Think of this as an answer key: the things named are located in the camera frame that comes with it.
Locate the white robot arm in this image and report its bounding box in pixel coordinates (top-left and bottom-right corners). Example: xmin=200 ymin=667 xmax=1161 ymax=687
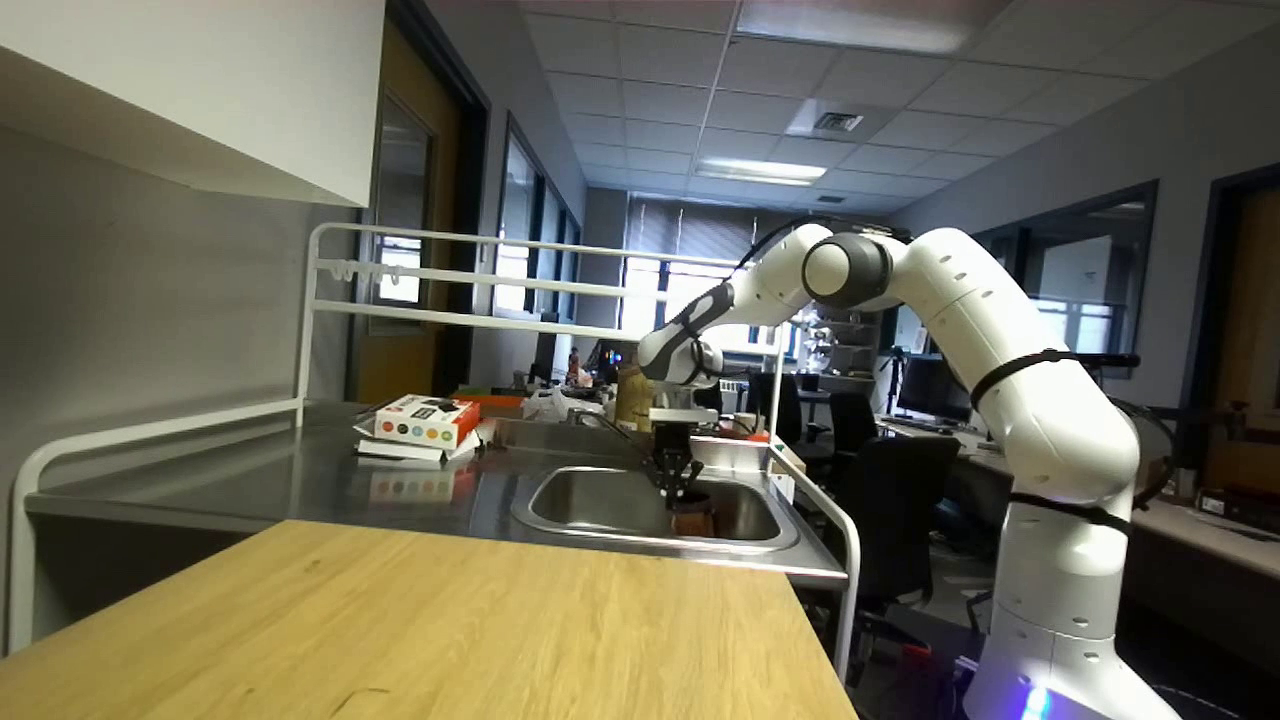
xmin=637 ymin=223 xmax=1178 ymax=720

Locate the steel sink counter unit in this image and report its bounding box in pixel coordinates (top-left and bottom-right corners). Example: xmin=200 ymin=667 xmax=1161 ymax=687
xmin=18 ymin=401 xmax=864 ymax=685

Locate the white wall cabinet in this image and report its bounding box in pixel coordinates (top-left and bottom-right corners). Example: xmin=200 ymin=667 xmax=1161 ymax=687
xmin=0 ymin=0 xmax=387 ymax=207

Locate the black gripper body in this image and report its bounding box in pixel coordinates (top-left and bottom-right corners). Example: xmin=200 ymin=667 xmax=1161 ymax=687
xmin=650 ymin=421 xmax=700 ymax=499

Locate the white metal rail frame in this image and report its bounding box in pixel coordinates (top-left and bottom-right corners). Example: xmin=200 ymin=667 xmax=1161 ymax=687
xmin=2 ymin=220 xmax=790 ymax=658

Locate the light wooden table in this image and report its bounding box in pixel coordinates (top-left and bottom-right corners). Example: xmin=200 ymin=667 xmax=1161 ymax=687
xmin=0 ymin=519 xmax=857 ymax=720

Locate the colourful toy box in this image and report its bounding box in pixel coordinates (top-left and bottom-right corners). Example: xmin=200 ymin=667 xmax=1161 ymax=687
xmin=372 ymin=396 xmax=479 ymax=449

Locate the stainless steel sink basin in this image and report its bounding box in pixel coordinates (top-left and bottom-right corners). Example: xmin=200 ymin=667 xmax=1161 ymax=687
xmin=514 ymin=465 xmax=795 ymax=558

